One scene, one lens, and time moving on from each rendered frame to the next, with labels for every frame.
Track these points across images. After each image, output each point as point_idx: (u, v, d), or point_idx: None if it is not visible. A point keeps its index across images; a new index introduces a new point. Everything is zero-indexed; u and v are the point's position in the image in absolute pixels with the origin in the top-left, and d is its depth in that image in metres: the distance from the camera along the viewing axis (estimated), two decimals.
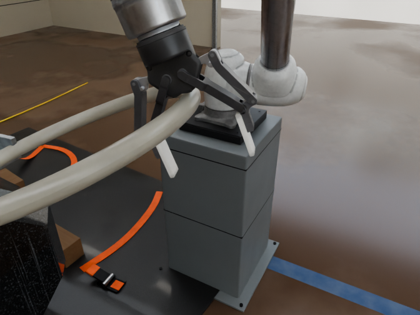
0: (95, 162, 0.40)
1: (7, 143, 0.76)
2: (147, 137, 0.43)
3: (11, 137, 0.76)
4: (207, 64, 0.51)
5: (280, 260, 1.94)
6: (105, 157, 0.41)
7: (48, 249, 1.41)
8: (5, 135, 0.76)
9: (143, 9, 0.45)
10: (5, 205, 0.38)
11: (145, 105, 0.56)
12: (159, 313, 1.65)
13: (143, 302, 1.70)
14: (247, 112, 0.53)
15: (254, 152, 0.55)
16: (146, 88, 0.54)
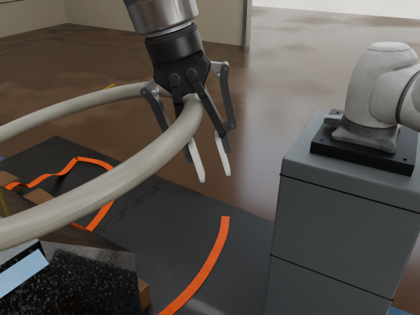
0: (124, 174, 0.38)
1: None
2: (170, 147, 0.42)
3: None
4: (215, 72, 0.51)
5: (400, 312, 1.53)
6: (133, 169, 0.38)
7: None
8: None
9: (162, 6, 0.43)
10: (27, 224, 0.34)
11: (163, 109, 0.54)
12: None
13: None
14: (226, 135, 0.55)
15: (230, 172, 0.58)
16: (157, 90, 0.52)
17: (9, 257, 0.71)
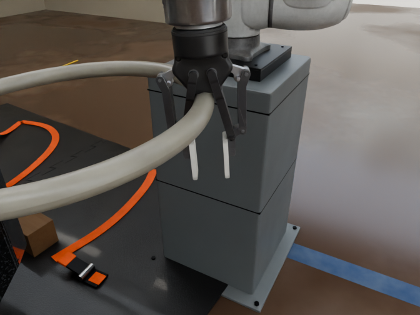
0: (130, 163, 0.37)
1: None
2: (180, 142, 0.41)
3: None
4: (235, 75, 0.51)
5: (302, 248, 1.55)
6: (140, 159, 0.37)
7: None
8: None
9: (200, 2, 0.42)
10: (24, 199, 0.33)
11: (173, 100, 0.54)
12: (150, 314, 1.26)
13: (130, 300, 1.31)
14: (234, 139, 0.55)
15: (229, 175, 0.59)
16: (172, 82, 0.51)
17: None
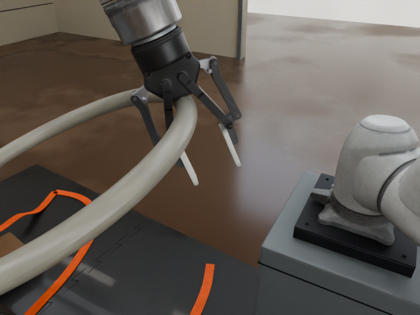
0: (137, 180, 0.36)
1: None
2: (177, 146, 0.41)
3: None
4: (205, 69, 0.51)
5: None
6: (145, 174, 0.37)
7: None
8: None
9: (148, 12, 0.43)
10: (46, 249, 0.32)
11: (152, 116, 0.54)
12: None
13: None
14: (232, 126, 0.55)
15: (240, 162, 0.58)
16: (147, 97, 0.52)
17: None
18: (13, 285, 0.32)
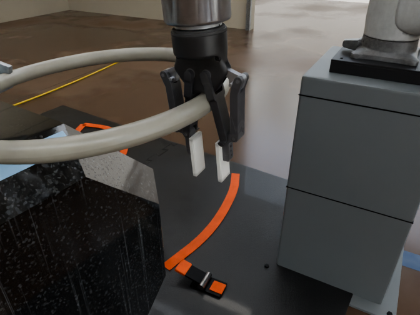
0: (177, 115, 0.48)
1: (1, 70, 0.73)
2: None
3: (8, 64, 0.72)
4: (230, 81, 0.49)
5: (414, 255, 1.52)
6: (185, 114, 0.48)
7: (156, 236, 0.99)
8: (0, 62, 0.72)
9: (181, 4, 0.43)
10: (103, 140, 0.43)
11: (180, 95, 0.55)
12: None
13: (258, 310, 1.28)
14: (227, 145, 0.54)
15: (224, 179, 0.58)
16: (175, 78, 0.53)
17: (34, 134, 0.69)
18: (72, 157, 0.43)
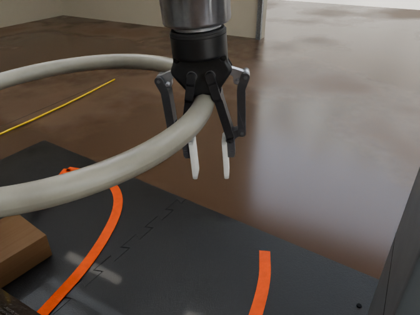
0: (197, 120, 0.45)
1: None
2: (213, 102, 0.51)
3: None
4: (234, 78, 0.50)
5: None
6: (201, 116, 0.46)
7: None
8: None
9: (195, 5, 0.42)
10: (140, 159, 0.39)
11: (173, 100, 0.54)
12: None
13: None
14: (233, 140, 0.55)
15: (229, 175, 0.58)
16: (172, 83, 0.51)
17: None
18: (109, 185, 0.37)
